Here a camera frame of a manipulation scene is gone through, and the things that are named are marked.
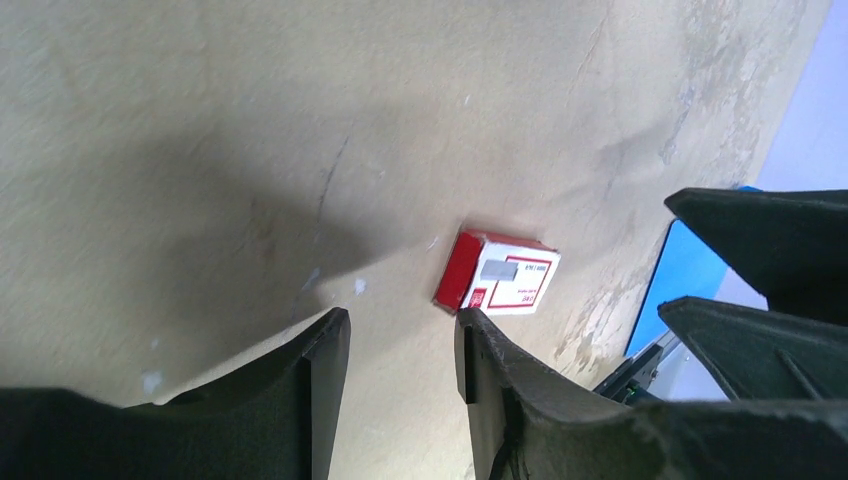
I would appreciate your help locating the blue foam pad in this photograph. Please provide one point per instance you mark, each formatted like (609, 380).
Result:
(686, 266)

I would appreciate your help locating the red white staples box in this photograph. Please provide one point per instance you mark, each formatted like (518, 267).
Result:
(497, 273)

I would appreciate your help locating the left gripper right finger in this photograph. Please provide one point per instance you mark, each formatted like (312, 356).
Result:
(527, 421)

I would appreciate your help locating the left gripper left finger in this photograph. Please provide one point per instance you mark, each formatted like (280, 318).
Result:
(272, 418)

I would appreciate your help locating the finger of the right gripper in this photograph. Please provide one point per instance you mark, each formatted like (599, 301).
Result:
(761, 355)
(790, 247)

